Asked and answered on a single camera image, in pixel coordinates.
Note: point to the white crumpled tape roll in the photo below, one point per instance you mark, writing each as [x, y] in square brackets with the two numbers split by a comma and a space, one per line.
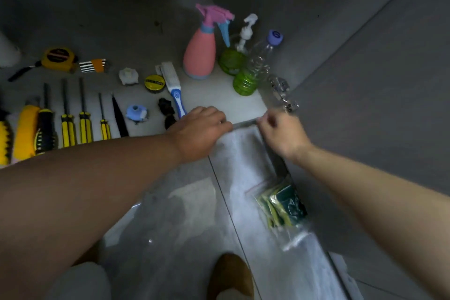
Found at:
[128, 76]

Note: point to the green yellow sponges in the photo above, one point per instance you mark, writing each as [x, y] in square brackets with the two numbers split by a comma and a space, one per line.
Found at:
[283, 205]

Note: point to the person's left forearm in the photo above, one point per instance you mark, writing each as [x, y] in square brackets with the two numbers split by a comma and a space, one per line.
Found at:
[81, 201]

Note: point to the person's right hand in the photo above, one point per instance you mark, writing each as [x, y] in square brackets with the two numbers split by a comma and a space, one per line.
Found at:
[284, 134]

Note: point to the clear plastic bag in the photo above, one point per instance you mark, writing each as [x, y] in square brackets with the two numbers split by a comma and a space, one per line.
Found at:
[281, 205]

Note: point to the green pump bottle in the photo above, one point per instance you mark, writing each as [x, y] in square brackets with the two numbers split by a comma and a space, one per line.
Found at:
[231, 60]

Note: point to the thick black yellow screwdriver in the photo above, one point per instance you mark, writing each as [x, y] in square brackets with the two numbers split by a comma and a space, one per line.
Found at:
[45, 131]

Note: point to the person's right fingers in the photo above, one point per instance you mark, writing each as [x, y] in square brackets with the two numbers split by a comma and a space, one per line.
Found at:
[266, 121]

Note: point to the yellow utility knife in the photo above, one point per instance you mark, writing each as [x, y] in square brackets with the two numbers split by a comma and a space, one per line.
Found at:
[26, 131]

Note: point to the pink spray bottle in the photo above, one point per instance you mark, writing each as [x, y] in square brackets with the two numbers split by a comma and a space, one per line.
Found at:
[200, 50]

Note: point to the blue round fitting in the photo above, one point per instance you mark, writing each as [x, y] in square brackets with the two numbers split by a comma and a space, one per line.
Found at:
[136, 113]

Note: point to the person's left hand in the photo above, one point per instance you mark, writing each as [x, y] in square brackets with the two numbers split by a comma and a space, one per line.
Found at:
[197, 134]

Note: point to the hex key set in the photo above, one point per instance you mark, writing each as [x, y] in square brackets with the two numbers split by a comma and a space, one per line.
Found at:
[93, 65]

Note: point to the black plastic part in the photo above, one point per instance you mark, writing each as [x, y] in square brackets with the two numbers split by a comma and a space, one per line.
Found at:
[166, 108]

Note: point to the person's right forearm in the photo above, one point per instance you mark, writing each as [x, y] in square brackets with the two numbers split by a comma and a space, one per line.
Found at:
[379, 205]

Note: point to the long silver metal panel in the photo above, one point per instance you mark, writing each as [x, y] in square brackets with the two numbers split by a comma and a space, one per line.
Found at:
[246, 169]

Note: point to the white trouser leg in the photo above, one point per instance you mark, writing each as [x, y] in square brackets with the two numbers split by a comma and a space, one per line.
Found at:
[81, 284]

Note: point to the person's left fingers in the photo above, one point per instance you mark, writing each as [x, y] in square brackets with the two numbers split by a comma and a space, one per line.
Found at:
[219, 117]

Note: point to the yellow black tape roll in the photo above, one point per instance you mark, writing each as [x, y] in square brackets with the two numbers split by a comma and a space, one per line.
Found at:
[154, 83]

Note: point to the black pointed tool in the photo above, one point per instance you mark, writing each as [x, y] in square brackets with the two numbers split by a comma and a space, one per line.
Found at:
[120, 120]

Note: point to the small yellow black screwdriver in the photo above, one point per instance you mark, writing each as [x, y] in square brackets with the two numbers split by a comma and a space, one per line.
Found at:
[105, 129]

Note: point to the brown shoe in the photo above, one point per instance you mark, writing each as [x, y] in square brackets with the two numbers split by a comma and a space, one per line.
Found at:
[230, 275]

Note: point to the white blue brush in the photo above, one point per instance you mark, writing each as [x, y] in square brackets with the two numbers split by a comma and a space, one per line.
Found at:
[172, 81]

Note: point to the yellow black hand tool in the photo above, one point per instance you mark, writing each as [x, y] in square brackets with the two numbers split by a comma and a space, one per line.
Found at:
[5, 141]

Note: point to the yellow tape measure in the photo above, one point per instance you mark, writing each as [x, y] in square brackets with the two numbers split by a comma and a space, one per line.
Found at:
[58, 59]

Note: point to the clear bottle with green liquid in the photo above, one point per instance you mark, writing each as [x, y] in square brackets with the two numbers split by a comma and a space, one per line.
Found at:
[251, 71]

